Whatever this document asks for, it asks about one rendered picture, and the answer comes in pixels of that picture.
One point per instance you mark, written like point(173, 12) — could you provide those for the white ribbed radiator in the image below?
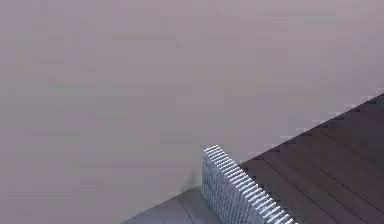
point(233, 190)

